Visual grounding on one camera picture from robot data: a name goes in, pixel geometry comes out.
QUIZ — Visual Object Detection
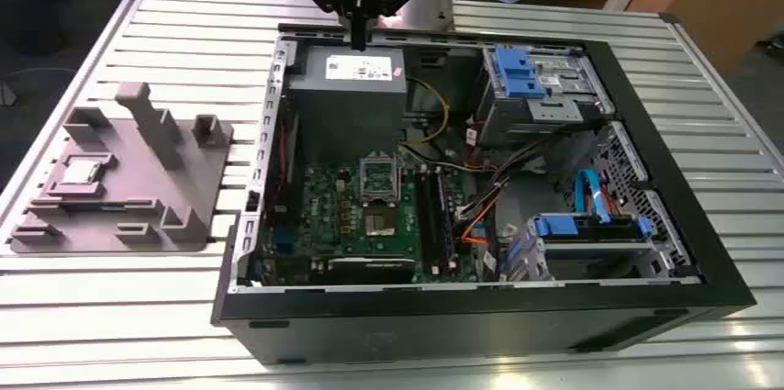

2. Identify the silver CPU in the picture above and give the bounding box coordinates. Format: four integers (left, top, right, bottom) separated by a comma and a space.
63, 161, 102, 186

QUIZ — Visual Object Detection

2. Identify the CPU socket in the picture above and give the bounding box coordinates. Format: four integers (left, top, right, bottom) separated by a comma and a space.
364, 204, 401, 239

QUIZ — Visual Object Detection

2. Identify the grey power supply unit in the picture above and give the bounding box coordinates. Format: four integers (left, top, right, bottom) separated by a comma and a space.
286, 45, 409, 166

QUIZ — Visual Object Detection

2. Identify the blue plastic bay clip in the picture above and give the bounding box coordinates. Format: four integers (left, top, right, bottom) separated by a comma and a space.
496, 48, 547, 100

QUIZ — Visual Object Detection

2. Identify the tall metal drive cage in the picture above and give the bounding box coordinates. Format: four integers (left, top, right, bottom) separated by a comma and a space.
477, 45, 617, 148

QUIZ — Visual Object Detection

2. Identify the green motherboard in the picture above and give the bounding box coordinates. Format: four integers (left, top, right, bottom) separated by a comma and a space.
254, 150, 485, 285

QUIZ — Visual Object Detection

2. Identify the black RAM slot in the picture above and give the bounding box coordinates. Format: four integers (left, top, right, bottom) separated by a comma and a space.
422, 168, 444, 272
416, 168, 437, 272
430, 168, 450, 272

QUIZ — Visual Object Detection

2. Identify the blue RAM stick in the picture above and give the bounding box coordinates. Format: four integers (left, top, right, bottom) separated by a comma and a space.
437, 169, 458, 268

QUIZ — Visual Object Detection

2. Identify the grey parts rack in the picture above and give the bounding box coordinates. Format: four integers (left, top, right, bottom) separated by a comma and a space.
8, 81, 237, 254

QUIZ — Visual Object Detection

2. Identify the hard disk in blue carrier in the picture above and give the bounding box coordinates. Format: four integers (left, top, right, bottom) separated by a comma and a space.
532, 214, 652, 244

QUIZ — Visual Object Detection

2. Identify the blue board connector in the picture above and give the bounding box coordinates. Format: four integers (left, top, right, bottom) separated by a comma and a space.
274, 228, 297, 257

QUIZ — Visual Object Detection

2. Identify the black graphics card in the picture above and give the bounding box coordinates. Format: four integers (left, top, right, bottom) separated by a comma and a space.
309, 255, 416, 285

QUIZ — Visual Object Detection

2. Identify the low metal disk bay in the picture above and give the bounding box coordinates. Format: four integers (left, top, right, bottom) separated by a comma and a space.
525, 213, 660, 281

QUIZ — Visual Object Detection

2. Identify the black PC case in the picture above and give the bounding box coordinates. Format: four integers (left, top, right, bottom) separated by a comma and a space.
210, 21, 760, 367

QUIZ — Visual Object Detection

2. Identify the yellow wire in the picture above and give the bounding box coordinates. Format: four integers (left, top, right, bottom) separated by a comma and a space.
401, 76, 452, 147

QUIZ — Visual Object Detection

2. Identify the thin red wire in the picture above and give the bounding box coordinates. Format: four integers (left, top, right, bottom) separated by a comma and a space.
277, 109, 290, 185

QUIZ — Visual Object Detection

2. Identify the black cable bundle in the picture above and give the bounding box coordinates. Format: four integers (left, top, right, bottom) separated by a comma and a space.
458, 121, 605, 221

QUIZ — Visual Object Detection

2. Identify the blue floor cable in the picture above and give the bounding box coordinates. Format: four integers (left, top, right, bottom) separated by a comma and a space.
0, 66, 82, 84

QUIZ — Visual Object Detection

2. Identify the blue flat wire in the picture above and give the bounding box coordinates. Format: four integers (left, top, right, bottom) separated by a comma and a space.
575, 169, 615, 224

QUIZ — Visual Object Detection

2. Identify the orange wire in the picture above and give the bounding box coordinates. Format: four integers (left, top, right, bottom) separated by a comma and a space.
460, 178, 511, 245

